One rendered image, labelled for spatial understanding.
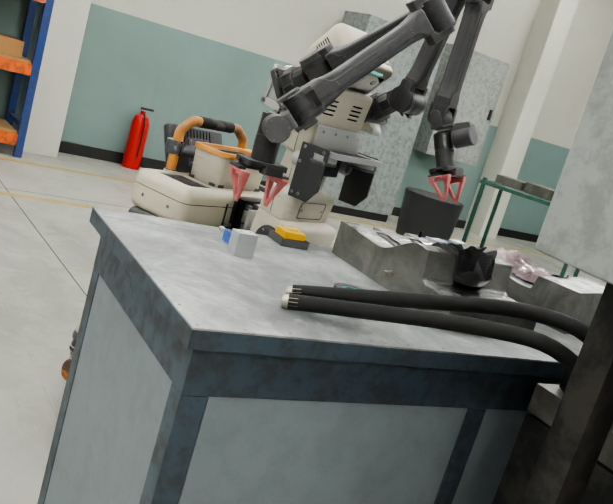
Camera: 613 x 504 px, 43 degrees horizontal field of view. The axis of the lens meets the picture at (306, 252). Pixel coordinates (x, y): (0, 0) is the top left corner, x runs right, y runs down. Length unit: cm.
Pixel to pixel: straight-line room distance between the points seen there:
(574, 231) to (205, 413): 66
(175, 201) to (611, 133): 149
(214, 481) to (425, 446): 46
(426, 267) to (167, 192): 94
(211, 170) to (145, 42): 488
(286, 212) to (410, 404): 90
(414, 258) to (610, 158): 73
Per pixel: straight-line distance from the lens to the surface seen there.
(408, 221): 612
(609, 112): 117
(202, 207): 238
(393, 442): 159
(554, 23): 975
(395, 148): 820
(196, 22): 746
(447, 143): 235
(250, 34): 770
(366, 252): 193
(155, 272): 147
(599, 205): 115
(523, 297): 208
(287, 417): 142
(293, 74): 213
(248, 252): 175
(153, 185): 243
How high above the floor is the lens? 122
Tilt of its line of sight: 12 degrees down
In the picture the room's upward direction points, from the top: 17 degrees clockwise
